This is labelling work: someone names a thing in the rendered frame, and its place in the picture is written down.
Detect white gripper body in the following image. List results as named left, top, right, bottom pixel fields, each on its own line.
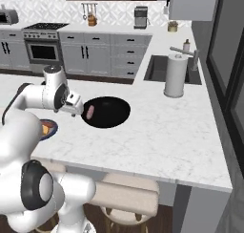
left=62, top=99, right=85, bottom=117

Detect pink sausage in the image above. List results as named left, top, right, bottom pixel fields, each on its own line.
left=86, top=104, right=96, bottom=120

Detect dark blue plate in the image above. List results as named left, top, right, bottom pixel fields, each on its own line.
left=37, top=117, right=59, bottom=142

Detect tan bun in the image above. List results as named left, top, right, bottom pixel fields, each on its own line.
left=41, top=123, right=52, bottom=137

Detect black bowl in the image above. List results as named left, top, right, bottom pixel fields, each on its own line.
left=80, top=95, right=132, bottom=130

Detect grey cupboard run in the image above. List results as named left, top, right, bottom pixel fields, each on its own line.
left=0, top=30, right=31, bottom=71
left=58, top=31, right=153, bottom=80

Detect steel oven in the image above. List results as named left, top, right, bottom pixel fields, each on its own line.
left=22, top=29, right=64, bottom=74

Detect black hob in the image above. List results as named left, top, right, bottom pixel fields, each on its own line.
left=22, top=22, right=71, bottom=32

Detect wooden tool pot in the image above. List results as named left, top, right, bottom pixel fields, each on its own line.
left=87, top=14, right=97, bottom=28

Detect dark sink basin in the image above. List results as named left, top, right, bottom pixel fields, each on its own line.
left=143, top=53, right=203, bottom=86

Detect beige cushioned stool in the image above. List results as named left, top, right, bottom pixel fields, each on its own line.
left=90, top=172, right=160, bottom=233

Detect white paper towel roll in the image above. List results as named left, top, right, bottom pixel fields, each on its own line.
left=163, top=53, right=190, bottom=99

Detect silver toaster oven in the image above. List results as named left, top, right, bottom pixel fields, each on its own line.
left=0, top=9, right=20, bottom=26

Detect grey coffee machine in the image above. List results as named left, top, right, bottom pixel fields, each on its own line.
left=132, top=6, right=151, bottom=31

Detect gold pot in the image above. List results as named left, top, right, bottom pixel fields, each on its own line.
left=167, top=20, right=179, bottom=33

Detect white soap bottle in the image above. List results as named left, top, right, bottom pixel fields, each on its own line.
left=183, top=38, right=192, bottom=53

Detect silver tap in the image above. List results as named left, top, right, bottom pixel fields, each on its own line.
left=169, top=46, right=200, bottom=72

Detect dark framed window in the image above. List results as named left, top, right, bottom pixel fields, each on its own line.
left=205, top=0, right=244, bottom=169

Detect rail with hanging tools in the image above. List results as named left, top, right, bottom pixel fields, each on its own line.
left=80, top=2, right=99, bottom=21

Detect grey wall cupboard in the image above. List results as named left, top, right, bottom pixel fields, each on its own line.
left=167, top=0, right=221, bottom=22

